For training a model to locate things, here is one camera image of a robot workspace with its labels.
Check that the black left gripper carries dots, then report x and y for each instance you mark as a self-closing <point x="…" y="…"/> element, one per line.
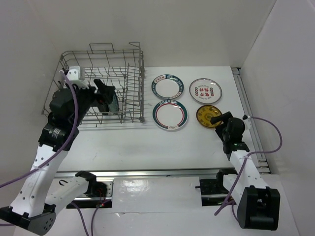
<point x="105" y="96"/>

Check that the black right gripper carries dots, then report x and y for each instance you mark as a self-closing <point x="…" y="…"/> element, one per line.
<point x="224" y="117"/>

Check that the black plate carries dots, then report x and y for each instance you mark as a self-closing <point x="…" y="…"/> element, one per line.
<point x="104" y="109"/>

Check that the blue floral plate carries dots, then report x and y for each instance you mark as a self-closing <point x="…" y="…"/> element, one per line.
<point x="114" y="106"/>

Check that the yellow patterned plate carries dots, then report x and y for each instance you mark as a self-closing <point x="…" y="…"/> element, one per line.
<point x="205" y="113"/>

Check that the green red ring plate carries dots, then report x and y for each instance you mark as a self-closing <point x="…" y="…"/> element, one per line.
<point x="170" y="115"/>

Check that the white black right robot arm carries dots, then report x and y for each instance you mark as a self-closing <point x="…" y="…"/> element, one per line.
<point x="258" y="205"/>

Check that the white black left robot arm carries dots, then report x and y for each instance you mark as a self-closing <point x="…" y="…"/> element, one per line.
<point x="34" y="209"/>

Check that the white plate red characters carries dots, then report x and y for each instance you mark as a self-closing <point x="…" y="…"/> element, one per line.
<point x="205" y="91"/>

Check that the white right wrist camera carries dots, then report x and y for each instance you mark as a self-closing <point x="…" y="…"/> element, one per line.
<point x="247" y="122"/>

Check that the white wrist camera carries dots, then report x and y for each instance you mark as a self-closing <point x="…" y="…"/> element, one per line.
<point x="75" y="75"/>
<point x="247" y="122"/>

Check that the grey wire dish rack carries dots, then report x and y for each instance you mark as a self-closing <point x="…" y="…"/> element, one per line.
<point x="122" y="68"/>

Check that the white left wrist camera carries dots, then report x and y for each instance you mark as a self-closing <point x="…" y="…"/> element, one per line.
<point x="75" y="75"/>

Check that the aluminium table rail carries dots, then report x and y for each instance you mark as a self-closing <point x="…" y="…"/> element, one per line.
<point x="261" y="161"/>

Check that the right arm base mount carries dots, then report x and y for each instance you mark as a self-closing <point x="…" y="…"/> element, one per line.
<point x="212" y="190"/>

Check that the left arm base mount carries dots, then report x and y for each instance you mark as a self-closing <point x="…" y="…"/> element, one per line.
<point x="100" y="197"/>

